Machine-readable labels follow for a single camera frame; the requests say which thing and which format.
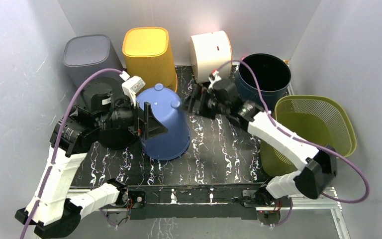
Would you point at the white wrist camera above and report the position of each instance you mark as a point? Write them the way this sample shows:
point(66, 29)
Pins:
point(131, 86)
point(214, 77)

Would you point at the orange mesh waste basket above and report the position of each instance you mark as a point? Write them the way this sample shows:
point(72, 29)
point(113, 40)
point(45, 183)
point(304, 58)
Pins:
point(148, 54)

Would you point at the dark navy bin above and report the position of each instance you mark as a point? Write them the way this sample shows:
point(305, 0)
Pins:
point(273, 76)

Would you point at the grey mesh waste basket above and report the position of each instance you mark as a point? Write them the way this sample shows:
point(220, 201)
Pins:
point(85, 55)

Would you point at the white curved plastic object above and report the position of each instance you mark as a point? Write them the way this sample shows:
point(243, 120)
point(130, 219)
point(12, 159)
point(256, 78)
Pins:
point(208, 51)

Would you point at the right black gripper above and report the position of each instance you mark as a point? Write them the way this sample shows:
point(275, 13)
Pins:
point(203, 105)

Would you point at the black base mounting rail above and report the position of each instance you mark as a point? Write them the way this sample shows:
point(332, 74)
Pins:
point(198, 201)

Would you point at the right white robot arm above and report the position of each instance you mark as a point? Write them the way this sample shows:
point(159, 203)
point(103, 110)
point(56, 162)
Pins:
point(314, 168)

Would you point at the olive green mesh basket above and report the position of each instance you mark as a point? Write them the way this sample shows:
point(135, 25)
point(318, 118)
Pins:
point(317, 119)

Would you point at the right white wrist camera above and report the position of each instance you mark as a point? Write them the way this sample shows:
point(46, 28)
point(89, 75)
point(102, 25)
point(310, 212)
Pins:
point(214, 77)

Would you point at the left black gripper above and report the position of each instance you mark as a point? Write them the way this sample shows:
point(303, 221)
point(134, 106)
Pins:
point(144, 120)

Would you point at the blue plastic bin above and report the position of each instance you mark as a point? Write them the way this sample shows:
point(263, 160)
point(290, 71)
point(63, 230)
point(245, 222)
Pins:
point(165, 105)

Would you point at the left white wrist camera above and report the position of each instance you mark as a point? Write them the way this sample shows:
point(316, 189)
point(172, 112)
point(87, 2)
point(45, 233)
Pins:
point(131, 86)

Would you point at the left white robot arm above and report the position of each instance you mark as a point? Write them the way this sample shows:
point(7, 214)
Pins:
point(93, 110)

